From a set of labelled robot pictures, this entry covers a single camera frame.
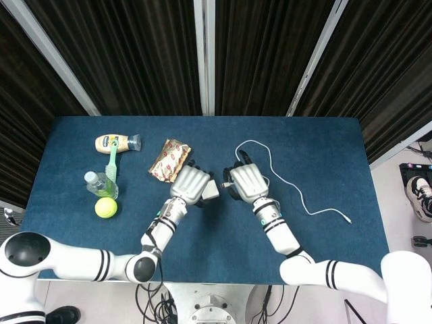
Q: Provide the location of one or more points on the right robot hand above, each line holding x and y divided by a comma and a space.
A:
248, 182

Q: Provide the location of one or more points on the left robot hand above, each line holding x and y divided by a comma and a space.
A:
189, 184

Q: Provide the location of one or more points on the white charger adapter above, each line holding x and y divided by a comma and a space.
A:
212, 191

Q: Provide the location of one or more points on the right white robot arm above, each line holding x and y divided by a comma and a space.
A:
283, 236

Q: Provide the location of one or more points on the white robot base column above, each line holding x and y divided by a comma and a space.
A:
211, 307

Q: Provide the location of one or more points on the gold and red snack packet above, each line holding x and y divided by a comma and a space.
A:
167, 160

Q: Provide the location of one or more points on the blue table mat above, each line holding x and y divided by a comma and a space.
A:
222, 236

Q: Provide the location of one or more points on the green plastic brush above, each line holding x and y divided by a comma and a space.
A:
113, 158

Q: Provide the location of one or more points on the yellow-green tennis ball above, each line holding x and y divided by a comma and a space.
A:
106, 208

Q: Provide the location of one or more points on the clear bottle with yellow-green liquid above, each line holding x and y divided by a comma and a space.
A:
101, 187

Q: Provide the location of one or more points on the mayonnaise squeeze bottle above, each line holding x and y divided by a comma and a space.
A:
101, 143

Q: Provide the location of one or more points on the black pleated curtain panel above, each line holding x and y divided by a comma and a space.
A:
135, 50
388, 67
263, 50
27, 118

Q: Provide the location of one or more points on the black electronic device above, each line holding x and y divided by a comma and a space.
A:
410, 170

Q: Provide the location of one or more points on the white and black sneaker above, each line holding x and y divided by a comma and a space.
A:
420, 197

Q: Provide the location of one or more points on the black shoe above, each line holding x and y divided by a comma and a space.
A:
64, 315

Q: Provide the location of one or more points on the black chair caster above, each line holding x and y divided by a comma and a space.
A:
422, 242

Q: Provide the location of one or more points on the white metal frame post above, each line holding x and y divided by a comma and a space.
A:
48, 50
398, 149
204, 57
316, 57

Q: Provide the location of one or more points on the silver metal bracket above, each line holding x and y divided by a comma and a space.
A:
11, 216

